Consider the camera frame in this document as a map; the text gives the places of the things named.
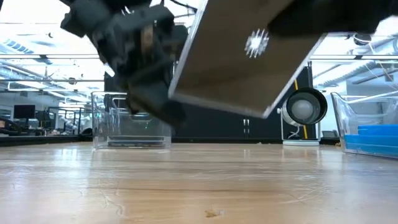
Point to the white cylindrical lamp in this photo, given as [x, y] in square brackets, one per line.
[303, 107]

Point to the small brown crumb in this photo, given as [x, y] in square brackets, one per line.
[212, 213]

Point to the blue plastic case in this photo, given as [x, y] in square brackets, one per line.
[373, 150]
[373, 140]
[379, 130]

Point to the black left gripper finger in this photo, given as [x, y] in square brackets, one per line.
[152, 96]

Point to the black ceiling device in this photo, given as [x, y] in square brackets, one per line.
[362, 39]

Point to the black partition panel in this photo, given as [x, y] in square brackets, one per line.
[211, 127]

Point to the black monitor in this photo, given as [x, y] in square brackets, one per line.
[24, 111]

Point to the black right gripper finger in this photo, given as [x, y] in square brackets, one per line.
[295, 23]

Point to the clear plastic bin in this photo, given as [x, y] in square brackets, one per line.
[99, 124]
[342, 124]

